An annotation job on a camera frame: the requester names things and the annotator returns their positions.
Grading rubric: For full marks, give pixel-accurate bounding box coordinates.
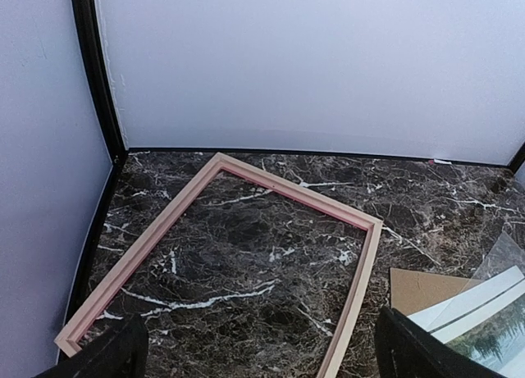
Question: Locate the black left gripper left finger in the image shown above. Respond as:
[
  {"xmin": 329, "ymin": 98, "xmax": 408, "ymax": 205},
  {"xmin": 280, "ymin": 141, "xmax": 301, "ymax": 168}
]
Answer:
[{"xmin": 37, "ymin": 314, "xmax": 148, "ymax": 378}]

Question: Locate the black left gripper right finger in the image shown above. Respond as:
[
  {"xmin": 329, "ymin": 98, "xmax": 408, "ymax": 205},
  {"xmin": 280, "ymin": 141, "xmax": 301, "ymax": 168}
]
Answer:
[{"xmin": 375, "ymin": 307, "xmax": 501, "ymax": 377}]

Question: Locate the white mat board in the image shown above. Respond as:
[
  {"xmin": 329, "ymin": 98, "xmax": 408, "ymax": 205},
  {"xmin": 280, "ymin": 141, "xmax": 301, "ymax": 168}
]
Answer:
[{"xmin": 409, "ymin": 266, "xmax": 524, "ymax": 344}]

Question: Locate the light wooden picture frame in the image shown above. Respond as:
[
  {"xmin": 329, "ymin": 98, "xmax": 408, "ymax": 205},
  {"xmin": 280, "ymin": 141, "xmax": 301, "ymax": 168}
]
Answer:
[{"xmin": 55, "ymin": 153, "xmax": 382, "ymax": 377}]

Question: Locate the clear acrylic sheet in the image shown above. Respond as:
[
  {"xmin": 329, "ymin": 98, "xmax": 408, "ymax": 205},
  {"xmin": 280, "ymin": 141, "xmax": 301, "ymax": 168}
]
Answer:
[{"xmin": 426, "ymin": 232, "xmax": 525, "ymax": 334}]

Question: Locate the landscape photo print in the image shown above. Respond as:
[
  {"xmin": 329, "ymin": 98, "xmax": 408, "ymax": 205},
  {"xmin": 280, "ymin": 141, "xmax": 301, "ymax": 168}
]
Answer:
[{"xmin": 446, "ymin": 296, "xmax": 524, "ymax": 377}]

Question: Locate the brown cardboard backing board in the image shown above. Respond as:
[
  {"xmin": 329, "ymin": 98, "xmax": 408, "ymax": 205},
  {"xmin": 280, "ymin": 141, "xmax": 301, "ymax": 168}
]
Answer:
[{"xmin": 390, "ymin": 268, "xmax": 495, "ymax": 316}]

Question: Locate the black right corner post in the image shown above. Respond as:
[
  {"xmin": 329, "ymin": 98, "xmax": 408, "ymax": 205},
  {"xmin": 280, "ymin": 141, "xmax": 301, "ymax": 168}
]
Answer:
[{"xmin": 508, "ymin": 143, "xmax": 525, "ymax": 174}]

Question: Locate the black corner post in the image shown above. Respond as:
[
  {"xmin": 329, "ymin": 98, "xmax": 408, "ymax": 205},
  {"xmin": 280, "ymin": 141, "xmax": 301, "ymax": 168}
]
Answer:
[
  {"xmin": 508, "ymin": 143, "xmax": 525, "ymax": 174},
  {"xmin": 71, "ymin": 0, "xmax": 127, "ymax": 166}
]

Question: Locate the black left corner post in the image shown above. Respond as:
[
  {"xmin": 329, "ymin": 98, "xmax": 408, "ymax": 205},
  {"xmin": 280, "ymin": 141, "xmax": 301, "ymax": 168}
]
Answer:
[{"xmin": 71, "ymin": 0, "xmax": 127, "ymax": 166}]

